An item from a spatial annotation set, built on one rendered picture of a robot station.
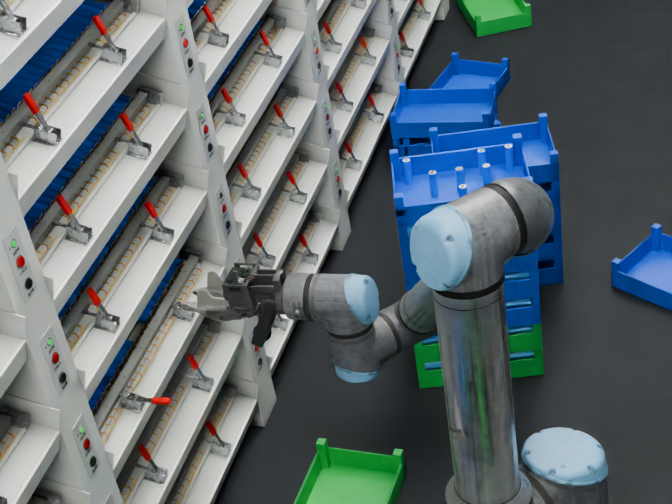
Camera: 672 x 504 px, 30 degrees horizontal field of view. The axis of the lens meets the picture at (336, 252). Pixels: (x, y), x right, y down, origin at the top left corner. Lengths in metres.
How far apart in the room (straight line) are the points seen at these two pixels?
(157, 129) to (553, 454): 0.96
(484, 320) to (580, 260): 1.48
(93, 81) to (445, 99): 1.92
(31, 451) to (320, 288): 0.61
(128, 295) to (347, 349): 0.42
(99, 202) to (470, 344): 0.73
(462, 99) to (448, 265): 2.14
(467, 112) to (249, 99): 1.17
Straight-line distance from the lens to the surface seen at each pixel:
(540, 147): 3.26
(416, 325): 2.38
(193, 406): 2.68
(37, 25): 2.02
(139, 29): 2.38
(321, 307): 2.32
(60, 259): 2.15
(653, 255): 3.41
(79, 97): 2.19
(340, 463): 2.89
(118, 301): 2.35
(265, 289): 2.38
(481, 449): 2.09
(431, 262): 1.88
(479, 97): 3.95
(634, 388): 3.03
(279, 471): 2.92
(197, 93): 2.55
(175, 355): 2.52
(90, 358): 2.24
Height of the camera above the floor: 2.07
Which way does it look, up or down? 36 degrees down
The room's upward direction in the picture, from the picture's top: 10 degrees counter-clockwise
